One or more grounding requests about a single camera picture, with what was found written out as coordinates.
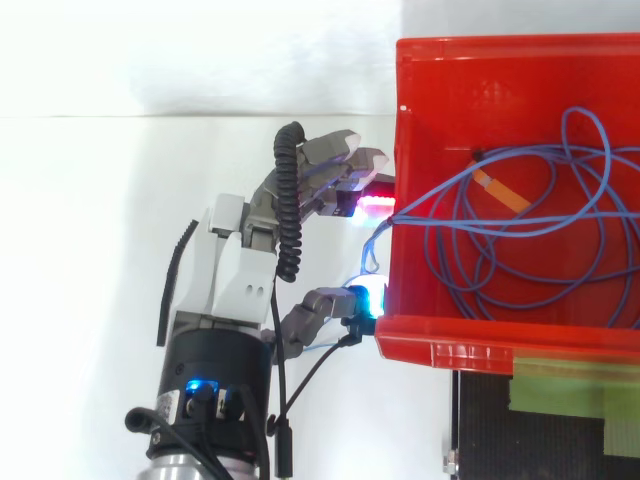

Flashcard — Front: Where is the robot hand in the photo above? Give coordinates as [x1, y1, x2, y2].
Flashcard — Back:
[155, 128, 398, 364]

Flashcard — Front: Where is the blue cable bundle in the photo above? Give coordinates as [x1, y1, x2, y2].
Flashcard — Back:
[361, 105, 640, 332]

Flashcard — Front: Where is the red bin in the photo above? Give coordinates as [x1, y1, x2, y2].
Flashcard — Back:
[374, 32, 640, 375]

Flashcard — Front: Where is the orange strip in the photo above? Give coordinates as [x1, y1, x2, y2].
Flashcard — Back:
[471, 166, 532, 212]

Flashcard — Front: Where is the black coiled cable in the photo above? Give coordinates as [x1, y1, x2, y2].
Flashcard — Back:
[273, 121, 307, 282]

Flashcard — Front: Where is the thin black cable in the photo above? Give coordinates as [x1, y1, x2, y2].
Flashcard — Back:
[277, 333, 362, 419]
[268, 277, 296, 480]

